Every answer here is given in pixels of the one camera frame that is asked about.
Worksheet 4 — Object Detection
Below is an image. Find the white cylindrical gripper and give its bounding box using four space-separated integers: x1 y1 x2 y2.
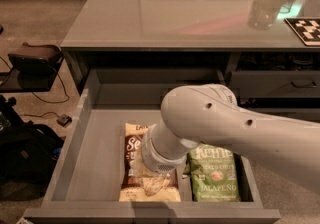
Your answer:
137 120 199 177

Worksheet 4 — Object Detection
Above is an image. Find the brown sea salt chip bag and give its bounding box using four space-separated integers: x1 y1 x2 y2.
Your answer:
119 123 181 202

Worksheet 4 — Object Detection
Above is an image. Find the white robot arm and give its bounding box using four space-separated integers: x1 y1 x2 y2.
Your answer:
141 84 320 193

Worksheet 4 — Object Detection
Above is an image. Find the grey open top drawer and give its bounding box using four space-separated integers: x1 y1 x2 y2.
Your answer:
22 68 280 224

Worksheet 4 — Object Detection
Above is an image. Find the green jalapeno chip bag front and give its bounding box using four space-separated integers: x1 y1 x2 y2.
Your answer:
183 144 240 202

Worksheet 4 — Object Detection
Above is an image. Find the black bag on floor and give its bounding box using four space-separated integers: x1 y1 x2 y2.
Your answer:
0 94 65 182

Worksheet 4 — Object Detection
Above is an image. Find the grey right upper drawer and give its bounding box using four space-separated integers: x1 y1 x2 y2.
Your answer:
229 71 320 98

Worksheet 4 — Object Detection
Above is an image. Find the grey counter cabinet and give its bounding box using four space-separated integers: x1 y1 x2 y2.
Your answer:
59 0 320 155

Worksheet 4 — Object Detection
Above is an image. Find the small black power adapter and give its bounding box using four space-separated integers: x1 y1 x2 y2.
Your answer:
57 114 72 127

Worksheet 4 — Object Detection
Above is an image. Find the black device on stand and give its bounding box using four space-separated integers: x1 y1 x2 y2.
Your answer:
3 42 63 92

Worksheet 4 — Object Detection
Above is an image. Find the black white fiducial marker board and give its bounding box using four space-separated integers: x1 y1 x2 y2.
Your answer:
284 17 320 46

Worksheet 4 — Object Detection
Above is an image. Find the black floor cable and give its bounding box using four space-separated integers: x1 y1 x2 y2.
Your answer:
0 56 71 119

